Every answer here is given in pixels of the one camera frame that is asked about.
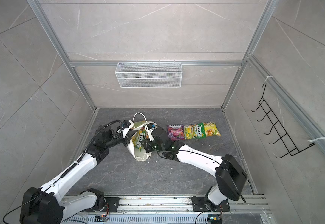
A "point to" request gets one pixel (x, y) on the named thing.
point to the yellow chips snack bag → (211, 129)
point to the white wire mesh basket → (151, 75)
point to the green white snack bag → (194, 131)
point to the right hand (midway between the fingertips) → (142, 141)
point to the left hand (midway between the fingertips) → (135, 126)
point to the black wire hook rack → (290, 146)
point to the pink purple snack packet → (176, 132)
